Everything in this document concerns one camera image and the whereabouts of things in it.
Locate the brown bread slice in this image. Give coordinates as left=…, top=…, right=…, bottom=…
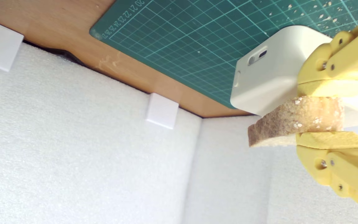
left=247, top=96, right=345, bottom=148

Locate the white rounded block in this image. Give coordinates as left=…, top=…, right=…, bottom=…
left=230, top=26, right=335, bottom=117

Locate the green cutting mat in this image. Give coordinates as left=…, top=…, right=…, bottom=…
left=89, top=0, right=358, bottom=109

